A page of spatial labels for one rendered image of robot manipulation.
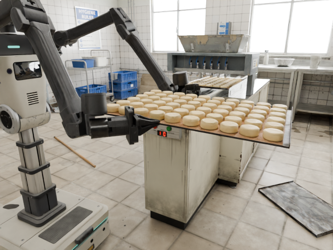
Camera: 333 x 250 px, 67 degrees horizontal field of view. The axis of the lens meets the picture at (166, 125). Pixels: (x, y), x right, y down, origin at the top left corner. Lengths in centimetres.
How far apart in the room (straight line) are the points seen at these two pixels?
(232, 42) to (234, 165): 102
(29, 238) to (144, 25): 553
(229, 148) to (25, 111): 156
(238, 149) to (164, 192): 78
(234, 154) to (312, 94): 326
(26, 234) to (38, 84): 82
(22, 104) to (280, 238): 177
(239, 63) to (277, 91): 323
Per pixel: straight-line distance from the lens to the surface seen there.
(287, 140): 71
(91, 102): 70
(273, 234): 202
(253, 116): 81
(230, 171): 230
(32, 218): 172
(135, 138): 72
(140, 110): 81
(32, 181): 161
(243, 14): 543
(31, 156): 156
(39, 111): 149
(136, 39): 127
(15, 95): 141
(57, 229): 163
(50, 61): 83
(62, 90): 79
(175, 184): 170
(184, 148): 155
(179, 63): 231
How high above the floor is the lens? 125
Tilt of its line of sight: 18 degrees down
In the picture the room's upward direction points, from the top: straight up
